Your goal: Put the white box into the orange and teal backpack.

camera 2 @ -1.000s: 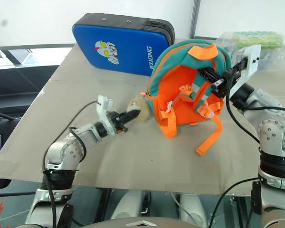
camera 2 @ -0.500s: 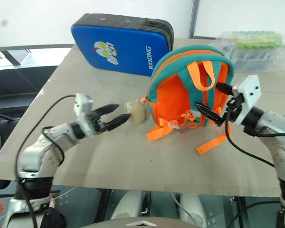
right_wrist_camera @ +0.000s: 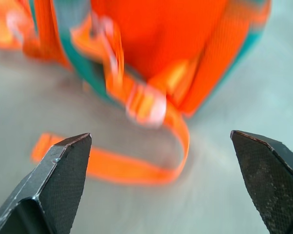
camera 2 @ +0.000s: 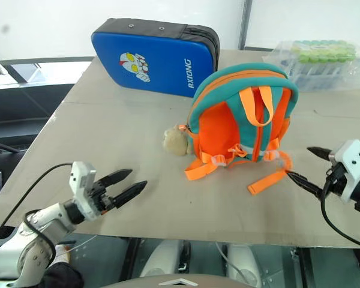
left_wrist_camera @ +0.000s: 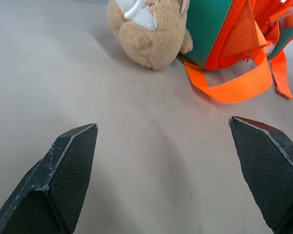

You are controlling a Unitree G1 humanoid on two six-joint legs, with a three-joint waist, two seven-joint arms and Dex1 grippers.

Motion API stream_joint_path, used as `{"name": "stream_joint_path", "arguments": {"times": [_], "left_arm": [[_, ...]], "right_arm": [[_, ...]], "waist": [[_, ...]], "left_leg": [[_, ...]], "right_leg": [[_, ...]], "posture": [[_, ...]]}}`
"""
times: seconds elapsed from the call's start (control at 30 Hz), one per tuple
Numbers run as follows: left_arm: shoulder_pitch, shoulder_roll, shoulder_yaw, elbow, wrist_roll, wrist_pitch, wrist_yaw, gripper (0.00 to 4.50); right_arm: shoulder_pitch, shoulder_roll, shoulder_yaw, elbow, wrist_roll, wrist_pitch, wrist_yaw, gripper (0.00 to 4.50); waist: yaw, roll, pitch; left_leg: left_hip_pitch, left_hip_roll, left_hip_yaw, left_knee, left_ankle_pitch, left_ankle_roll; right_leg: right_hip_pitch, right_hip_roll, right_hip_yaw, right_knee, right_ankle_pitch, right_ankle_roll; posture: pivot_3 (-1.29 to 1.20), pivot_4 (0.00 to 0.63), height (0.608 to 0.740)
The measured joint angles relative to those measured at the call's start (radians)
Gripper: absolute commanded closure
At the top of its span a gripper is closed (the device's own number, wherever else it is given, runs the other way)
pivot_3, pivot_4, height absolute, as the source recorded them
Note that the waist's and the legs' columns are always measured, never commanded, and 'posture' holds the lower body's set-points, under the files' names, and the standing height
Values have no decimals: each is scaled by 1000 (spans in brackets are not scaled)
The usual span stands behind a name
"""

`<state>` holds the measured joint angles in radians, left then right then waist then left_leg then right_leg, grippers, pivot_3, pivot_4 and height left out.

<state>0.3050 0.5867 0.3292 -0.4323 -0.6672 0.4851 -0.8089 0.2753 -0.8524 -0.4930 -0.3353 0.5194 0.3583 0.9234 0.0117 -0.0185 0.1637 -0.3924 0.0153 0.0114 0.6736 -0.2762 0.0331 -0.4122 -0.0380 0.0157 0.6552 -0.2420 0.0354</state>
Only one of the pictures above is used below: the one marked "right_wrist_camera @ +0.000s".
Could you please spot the orange and teal backpack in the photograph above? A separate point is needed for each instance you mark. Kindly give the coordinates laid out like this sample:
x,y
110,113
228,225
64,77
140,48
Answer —
x,y
166,44

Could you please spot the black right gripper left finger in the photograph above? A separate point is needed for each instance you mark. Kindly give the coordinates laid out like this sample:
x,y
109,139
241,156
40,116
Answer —
x,y
56,185

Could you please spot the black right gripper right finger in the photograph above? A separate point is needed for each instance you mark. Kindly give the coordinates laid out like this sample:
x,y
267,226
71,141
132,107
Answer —
x,y
271,180

